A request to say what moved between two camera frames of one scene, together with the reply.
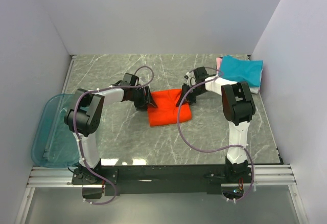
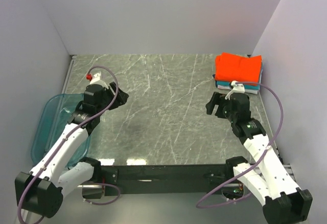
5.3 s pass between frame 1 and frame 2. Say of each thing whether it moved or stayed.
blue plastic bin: stayed
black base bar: stayed
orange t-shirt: moved
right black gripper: moved
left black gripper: moved
